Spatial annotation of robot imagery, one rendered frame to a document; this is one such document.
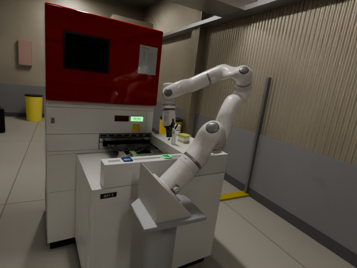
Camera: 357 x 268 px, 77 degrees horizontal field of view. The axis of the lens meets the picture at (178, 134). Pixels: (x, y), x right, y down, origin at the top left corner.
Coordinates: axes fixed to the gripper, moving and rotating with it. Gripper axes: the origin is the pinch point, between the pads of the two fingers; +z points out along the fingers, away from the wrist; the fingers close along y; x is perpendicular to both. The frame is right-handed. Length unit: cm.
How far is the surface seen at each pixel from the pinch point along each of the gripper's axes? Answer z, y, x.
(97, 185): 29, -6, -42
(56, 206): 58, -72, -60
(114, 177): 24.0, -0.7, -34.4
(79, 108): -18, -56, -45
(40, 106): -54, -585, -70
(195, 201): 49, -6, 25
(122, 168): 18.8, 0.4, -29.9
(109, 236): 60, -8, -36
